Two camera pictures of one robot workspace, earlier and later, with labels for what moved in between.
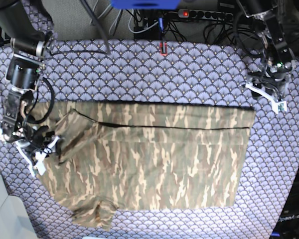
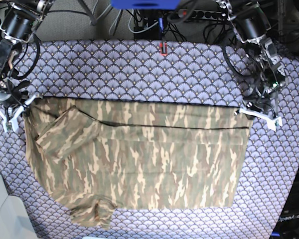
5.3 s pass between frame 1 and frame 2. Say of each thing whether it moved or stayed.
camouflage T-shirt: moved
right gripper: moved
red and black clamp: stayed
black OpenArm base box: stayed
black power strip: stayed
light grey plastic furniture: stayed
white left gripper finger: moved
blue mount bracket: stayed
